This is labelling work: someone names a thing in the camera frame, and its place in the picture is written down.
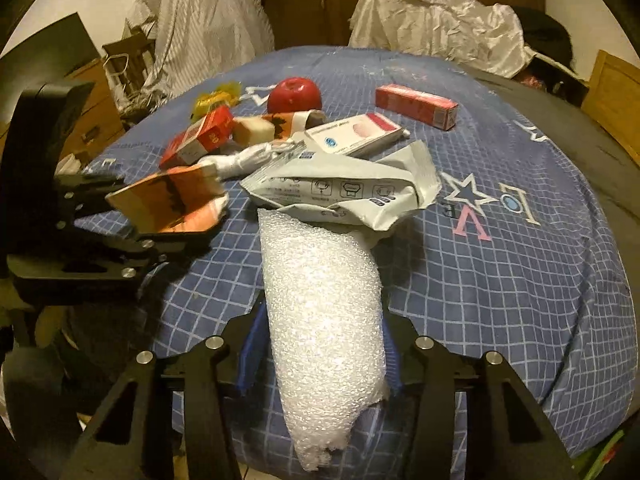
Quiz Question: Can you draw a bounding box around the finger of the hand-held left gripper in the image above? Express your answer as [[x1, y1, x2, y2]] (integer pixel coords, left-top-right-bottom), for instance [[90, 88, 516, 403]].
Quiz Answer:
[[54, 170, 126, 221], [75, 220, 216, 271]]

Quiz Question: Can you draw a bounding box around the yellow snack packet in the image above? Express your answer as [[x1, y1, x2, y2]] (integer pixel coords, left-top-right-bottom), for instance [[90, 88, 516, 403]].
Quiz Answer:
[[192, 81, 243, 118]]

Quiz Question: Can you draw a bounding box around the grey plastic mailer bag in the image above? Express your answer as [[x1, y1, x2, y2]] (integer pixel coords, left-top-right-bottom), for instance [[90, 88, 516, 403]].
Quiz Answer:
[[239, 140, 443, 231]]

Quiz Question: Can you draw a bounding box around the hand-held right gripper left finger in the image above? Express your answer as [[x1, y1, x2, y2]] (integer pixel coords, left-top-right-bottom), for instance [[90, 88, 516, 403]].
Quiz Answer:
[[60, 305, 268, 480]]

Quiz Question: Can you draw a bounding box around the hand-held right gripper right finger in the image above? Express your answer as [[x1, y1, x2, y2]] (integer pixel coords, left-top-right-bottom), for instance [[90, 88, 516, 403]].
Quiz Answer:
[[380, 305, 576, 480]]

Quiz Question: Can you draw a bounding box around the white foam block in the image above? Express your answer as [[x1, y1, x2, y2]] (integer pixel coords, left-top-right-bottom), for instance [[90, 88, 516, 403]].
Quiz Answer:
[[232, 115, 276, 148]]

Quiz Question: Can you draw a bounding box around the striped cloth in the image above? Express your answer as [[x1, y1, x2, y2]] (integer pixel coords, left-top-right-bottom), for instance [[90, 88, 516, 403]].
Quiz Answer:
[[122, 0, 276, 93]]

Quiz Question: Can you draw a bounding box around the red patterned bag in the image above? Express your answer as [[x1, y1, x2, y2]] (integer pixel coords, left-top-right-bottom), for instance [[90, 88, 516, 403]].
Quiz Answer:
[[515, 67, 551, 91]]

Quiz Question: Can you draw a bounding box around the white crumpled plastic wrapper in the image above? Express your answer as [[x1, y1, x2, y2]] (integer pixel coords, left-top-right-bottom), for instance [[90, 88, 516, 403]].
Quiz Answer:
[[199, 140, 306, 181]]

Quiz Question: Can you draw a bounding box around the white bubble foam wrap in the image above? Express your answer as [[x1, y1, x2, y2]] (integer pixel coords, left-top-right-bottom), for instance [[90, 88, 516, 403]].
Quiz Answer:
[[256, 208, 392, 472]]

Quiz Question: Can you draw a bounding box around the black cloth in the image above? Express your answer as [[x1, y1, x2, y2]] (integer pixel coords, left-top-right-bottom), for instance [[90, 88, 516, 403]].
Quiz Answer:
[[510, 6, 581, 78]]

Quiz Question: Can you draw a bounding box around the white pink box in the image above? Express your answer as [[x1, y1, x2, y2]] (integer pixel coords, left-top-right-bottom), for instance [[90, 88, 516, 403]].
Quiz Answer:
[[302, 112, 412, 157]]

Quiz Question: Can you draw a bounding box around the white crinkled cloth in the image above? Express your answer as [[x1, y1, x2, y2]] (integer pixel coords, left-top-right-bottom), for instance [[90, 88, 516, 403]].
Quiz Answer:
[[348, 0, 532, 79]]

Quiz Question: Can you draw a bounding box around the wooden chair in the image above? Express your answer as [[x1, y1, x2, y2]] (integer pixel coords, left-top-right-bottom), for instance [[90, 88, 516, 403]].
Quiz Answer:
[[102, 32, 156, 101]]

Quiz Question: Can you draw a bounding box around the white cable tangle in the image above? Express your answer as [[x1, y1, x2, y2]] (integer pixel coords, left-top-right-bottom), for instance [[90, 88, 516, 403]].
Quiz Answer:
[[102, 52, 166, 116]]

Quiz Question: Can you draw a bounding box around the orange printed paper carton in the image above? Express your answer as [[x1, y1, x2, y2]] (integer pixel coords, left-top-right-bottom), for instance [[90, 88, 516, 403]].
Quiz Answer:
[[106, 165, 231, 235]]

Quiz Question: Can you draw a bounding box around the wooden desk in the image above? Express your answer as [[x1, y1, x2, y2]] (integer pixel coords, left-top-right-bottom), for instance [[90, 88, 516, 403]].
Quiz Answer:
[[60, 57, 126, 161]]

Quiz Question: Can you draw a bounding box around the small red orange box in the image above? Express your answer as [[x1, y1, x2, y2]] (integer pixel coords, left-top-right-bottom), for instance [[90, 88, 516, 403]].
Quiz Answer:
[[159, 106, 236, 170]]

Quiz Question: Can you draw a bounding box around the dark grey blanket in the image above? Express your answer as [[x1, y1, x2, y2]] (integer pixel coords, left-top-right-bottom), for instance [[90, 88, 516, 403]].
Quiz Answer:
[[470, 72, 640, 281]]

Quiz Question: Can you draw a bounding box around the wooden headboard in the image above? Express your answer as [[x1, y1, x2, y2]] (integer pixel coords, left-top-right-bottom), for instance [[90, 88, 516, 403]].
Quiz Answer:
[[580, 50, 640, 138]]

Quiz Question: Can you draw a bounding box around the black monitor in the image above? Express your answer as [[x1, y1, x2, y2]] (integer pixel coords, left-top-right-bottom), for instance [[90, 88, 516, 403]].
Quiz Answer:
[[0, 12, 101, 111]]

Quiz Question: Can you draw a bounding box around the wooden wardrobe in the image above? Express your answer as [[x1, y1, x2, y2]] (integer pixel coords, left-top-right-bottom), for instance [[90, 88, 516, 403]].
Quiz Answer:
[[262, 0, 548, 51]]

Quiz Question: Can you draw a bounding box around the long red box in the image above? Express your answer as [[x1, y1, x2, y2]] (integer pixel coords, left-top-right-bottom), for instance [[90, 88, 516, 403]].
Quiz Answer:
[[375, 84, 460, 132]]

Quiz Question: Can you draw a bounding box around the red apple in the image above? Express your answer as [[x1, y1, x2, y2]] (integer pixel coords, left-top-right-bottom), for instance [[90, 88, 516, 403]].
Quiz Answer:
[[266, 77, 322, 113]]

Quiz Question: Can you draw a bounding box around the orange white paper wrapper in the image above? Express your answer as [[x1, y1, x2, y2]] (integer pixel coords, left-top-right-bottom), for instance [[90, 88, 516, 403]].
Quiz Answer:
[[265, 109, 326, 142]]

